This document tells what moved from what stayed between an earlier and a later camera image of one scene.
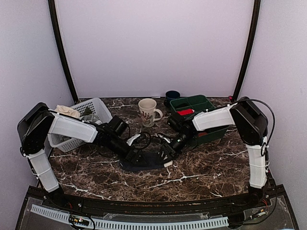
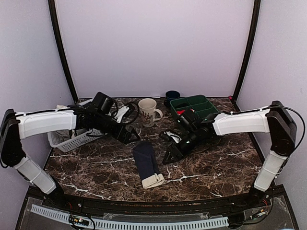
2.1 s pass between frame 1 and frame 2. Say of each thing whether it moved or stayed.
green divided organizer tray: stayed
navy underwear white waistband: moved
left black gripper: moved
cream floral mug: stayed
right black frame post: stayed
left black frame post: stayed
